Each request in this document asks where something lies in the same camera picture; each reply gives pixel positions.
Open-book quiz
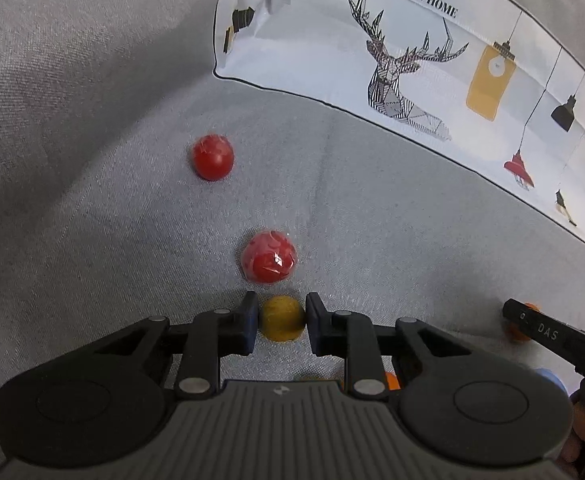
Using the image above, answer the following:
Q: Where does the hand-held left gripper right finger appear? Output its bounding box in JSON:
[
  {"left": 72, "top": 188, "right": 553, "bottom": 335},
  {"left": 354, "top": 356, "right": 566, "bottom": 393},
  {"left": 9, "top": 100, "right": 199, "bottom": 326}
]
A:
[{"left": 305, "top": 292, "right": 473, "bottom": 396}]

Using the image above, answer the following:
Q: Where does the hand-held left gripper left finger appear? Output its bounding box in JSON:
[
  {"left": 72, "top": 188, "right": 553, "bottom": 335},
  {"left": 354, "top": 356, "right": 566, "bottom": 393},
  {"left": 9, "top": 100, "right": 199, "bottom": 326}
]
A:
[{"left": 92, "top": 291, "right": 260, "bottom": 397}]

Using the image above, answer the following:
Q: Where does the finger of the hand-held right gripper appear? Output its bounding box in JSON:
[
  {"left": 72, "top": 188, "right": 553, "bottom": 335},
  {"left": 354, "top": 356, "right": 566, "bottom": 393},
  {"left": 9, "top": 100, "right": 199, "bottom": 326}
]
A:
[{"left": 503, "top": 298, "right": 581, "bottom": 368}]

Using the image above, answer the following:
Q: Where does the small tan longan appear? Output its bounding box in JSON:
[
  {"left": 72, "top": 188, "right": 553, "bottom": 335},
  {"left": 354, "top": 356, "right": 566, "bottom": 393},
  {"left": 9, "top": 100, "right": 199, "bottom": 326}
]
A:
[{"left": 259, "top": 296, "right": 307, "bottom": 342}]

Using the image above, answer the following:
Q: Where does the light blue plate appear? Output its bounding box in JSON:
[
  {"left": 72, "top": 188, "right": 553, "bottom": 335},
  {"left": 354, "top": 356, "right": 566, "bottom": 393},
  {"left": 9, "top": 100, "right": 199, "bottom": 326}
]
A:
[{"left": 533, "top": 367, "right": 569, "bottom": 397}]

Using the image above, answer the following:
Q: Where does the plastic-wrapped red tomato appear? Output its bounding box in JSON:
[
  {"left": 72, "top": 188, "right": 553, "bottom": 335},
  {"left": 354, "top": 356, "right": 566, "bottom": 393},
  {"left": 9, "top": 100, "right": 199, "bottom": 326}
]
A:
[
  {"left": 191, "top": 134, "right": 235, "bottom": 181},
  {"left": 240, "top": 230, "right": 298, "bottom": 285}
]

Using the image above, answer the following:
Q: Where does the white deer print cushion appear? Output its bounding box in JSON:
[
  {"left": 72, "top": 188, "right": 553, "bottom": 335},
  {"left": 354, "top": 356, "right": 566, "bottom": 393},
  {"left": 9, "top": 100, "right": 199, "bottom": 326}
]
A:
[{"left": 210, "top": 0, "right": 585, "bottom": 253}]

